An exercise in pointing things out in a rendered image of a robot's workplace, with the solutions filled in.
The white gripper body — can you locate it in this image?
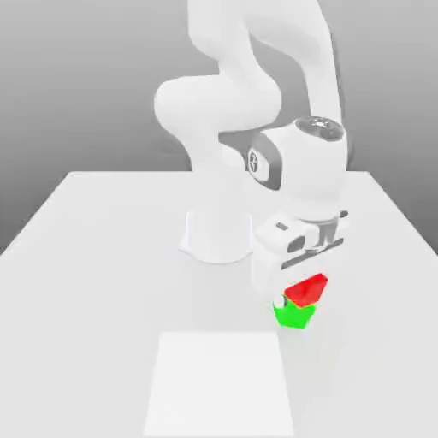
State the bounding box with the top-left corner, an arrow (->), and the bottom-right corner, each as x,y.
250,238 -> 346,296

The small red cube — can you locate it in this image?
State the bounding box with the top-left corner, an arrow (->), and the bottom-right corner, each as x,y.
284,272 -> 329,307

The small green cube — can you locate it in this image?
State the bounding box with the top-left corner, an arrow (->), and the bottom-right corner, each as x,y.
272,298 -> 317,330

